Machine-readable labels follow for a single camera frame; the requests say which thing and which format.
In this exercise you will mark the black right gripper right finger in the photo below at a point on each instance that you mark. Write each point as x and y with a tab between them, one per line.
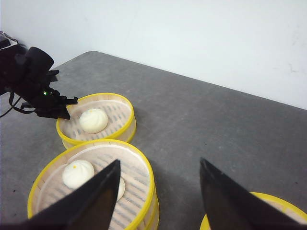
230	201

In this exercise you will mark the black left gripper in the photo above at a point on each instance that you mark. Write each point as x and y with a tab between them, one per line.
40	98

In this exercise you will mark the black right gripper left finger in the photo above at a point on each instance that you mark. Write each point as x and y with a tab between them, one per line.
90	207

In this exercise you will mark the bamboo steamer basket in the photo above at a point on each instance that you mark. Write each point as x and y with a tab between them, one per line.
137	209
121	119

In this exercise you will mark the woven bamboo steamer lid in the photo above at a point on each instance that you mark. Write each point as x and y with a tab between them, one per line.
275	206

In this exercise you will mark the white bun in left basket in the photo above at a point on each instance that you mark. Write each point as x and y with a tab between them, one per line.
93	121

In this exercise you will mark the white bun with orange dot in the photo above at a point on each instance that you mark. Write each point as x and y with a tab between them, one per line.
77	173

